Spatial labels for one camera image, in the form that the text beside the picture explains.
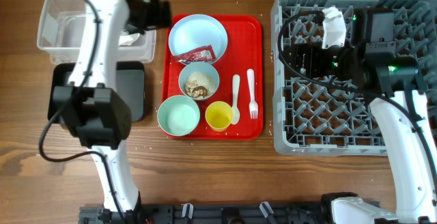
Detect light blue plate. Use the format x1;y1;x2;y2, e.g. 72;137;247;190
168;14;228;62

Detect grey dishwasher rack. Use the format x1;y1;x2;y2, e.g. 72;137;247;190
270;0;436;156

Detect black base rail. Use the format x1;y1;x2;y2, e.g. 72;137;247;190
79;201;333;224

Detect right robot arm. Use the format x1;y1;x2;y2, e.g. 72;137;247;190
278;7;436;223

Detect yellow cup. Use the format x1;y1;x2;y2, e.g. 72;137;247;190
205;101;233;132

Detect rice and food scraps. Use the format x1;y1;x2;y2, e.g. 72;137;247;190
184;72;216;100

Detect white napkin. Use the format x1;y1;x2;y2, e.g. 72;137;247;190
119;33;141;46

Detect clear plastic bin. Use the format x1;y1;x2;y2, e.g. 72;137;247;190
37;0;156;64

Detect red snack wrapper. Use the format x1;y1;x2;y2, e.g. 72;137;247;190
174;45;216;65

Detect cream plastic spoon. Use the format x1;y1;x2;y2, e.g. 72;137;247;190
231;74;240;125

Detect mint green bowl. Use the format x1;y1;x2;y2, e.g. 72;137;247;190
157;95;200;137

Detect light blue bowl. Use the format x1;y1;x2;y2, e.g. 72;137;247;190
178;62;220;101

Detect black plastic tray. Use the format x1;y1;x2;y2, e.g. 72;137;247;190
47;61;145;122

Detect red serving tray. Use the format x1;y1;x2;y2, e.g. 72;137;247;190
182;14;264;140

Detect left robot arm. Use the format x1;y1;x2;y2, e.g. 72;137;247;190
38;0;171;223

